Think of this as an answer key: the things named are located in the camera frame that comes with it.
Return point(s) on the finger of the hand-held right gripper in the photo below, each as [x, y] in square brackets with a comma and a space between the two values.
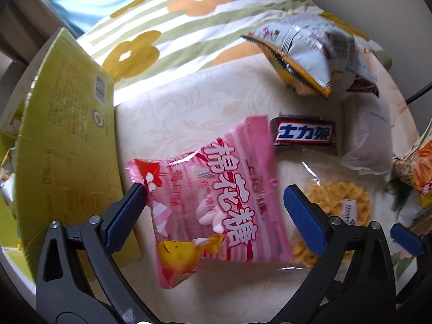
[406, 239]

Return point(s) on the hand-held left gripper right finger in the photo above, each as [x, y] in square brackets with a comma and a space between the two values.
[303, 222]

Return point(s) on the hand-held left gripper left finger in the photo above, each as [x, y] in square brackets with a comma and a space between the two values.
[130, 209]

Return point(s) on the pink marshmallow packet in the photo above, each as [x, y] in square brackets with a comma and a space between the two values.
[216, 189]

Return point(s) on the yellow-green cardboard box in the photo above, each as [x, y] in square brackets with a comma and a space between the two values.
[67, 141]

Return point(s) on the clear waffle packet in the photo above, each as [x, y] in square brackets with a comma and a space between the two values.
[337, 195]

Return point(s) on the orange patterned snack bag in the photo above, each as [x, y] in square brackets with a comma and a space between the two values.
[416, 168]

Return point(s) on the brown chocolate bar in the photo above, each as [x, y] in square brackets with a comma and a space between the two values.
[303, 133]

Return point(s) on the translucent white packet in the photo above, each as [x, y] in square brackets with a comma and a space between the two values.
[371, 141]

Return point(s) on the black clothes rack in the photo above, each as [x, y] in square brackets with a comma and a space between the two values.
[420, 96]

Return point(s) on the brown snack packet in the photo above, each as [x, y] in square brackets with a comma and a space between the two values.
[366, 87]

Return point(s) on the grey crumpled snack bag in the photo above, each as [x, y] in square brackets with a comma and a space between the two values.
[303, 47]

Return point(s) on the floral striped blanket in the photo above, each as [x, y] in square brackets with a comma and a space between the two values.
[202, 23]

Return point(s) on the brown curtain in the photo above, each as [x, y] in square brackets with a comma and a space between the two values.
[23, 23]

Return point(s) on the light blue cloth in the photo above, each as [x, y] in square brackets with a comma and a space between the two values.
[84, 0]

